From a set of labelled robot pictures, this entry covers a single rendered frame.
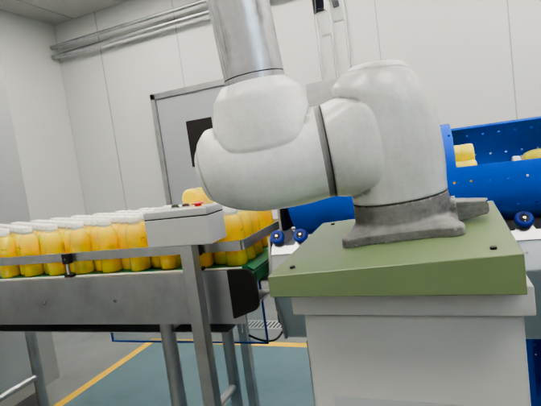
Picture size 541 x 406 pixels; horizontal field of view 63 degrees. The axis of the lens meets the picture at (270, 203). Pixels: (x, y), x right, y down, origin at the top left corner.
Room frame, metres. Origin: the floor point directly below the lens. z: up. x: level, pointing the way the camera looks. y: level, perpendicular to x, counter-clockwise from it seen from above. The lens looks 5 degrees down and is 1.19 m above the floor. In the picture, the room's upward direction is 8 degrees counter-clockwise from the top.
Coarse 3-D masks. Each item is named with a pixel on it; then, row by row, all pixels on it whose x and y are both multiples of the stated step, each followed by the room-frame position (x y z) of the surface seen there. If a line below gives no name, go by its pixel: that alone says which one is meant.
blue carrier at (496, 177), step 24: (528, 120) 1.24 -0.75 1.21; (456, 144) 1.35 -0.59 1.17; (480, 144) 1.34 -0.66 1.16; (504, 144) 1.32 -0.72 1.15; (528, 144) 1.30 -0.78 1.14; (456, 168) 1.13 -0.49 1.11; (480, 168) 1.11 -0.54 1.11; (504, 168) 1.09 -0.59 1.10; (528, 168) 1.07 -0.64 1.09; (456, 192) 1.13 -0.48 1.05; (480, 192) 1.12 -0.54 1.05; (504, 192) 1.10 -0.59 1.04; (528, 192) 1.08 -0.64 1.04; (312, 216) 1.28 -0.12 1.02; (336, 216) 1.26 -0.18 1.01; (504, 216) 1.16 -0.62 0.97
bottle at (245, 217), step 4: (240, 212) 1.36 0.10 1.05; (244, 212) 1.37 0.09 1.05; (240, 216) 1.36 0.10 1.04; (244, 216) 1.36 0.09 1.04; (248, 216) 1.37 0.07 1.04; (244, 220) 1.35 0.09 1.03; (248, 220) 1.36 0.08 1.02; (244, 224) 1.35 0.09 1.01; (248, 224) 1.36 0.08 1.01; (244, 228) 1.35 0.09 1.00; (248, 228) 1.36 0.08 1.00; (244, 232) 1.35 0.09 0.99; (248, 232) 1.36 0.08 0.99; (252, 232) 1.37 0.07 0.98; (248, 248) 1.35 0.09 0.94; (252, 248) 1.36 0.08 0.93; (248, 252) 1.35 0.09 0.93; (252, 252) 1.36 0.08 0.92; (248, 256) 1.35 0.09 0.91; (252, 256) 1.36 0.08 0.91
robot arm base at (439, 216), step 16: (448, 192) 0.70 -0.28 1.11; (368, 208) 0.68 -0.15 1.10; (384, 208) 0.66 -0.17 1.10; (400, 208) 0.65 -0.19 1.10; (416, 208) 0.65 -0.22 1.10; (432, 208) 0.65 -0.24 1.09; (448, 208) 0.67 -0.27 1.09; (464, 208) 0.68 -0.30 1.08; (480, 208) 0.67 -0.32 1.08; (368, 224) 0.69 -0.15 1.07; (384, 224) 0.67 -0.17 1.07; (400, 224) 0.65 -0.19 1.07; (416, 224) 0.65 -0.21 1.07; (432, 224) 0.64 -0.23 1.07; (448, 224) 0.63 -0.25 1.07; (464, 224) 0.62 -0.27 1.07; (352, 240) 0.67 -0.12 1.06; (368, 240) 0.67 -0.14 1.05; (384, 240) 0.66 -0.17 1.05; (400, 240) 0.65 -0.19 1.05
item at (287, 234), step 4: (280, 212) 1.40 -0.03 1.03; (284, 212) 1.39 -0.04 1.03; (288, 212) 1.43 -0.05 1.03; (280, 216) 1.39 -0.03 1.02; (284, 216) 1.39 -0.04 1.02; (288, 216) 1.42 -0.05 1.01; (280, 220) 1.39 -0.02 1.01; (284, 220) 1.39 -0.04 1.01; (288, 220) 1.42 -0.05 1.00; (280, 224) 1.39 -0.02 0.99; (284, 224) 1.39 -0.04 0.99; (288, 224) 1.41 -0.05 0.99; (292, 224) 1.45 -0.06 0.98; (280, 228) 1.39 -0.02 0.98; (284, 228) 1.39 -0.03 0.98; (288, 228) 1.41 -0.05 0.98; (284, 232) 1.41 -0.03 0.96; (288, 232) 1.45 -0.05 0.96; (288, 236) 1.44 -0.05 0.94; (284, 240) 1.40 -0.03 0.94; (288, 240) 1.44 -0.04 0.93
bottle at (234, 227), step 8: (224, 216) 1.31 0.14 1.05; (232, 216) 1.30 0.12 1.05; (232, 224) 1.29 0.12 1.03; (240, 224) 1.30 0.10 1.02; (232, 232) 1.29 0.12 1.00; (240, 232) 1.30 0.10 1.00; (224, 240) 1.31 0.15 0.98; (232, 240) 1.29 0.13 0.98; (232, 256) 1.29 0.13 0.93; (240, 256) 1.29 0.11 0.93; (232, 264) 1.29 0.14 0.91; (240, 264) 1.29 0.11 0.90
